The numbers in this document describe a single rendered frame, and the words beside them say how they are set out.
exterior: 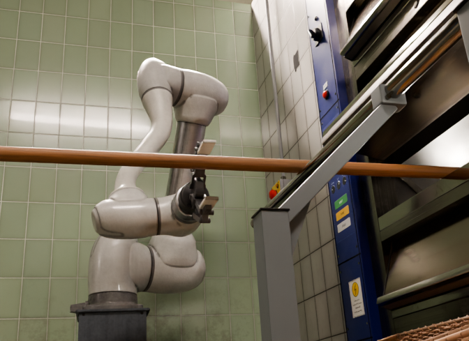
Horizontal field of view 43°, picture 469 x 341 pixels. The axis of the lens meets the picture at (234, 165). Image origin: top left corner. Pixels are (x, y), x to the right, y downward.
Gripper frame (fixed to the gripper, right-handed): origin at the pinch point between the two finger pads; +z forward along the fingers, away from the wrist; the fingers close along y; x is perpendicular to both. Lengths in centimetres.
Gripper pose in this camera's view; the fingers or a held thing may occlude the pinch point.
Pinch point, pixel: (209, 170)
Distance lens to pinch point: 132.7
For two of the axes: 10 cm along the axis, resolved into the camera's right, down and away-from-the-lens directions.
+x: -9.7, -0.5, -2.6
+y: 0.6, 9.2, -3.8
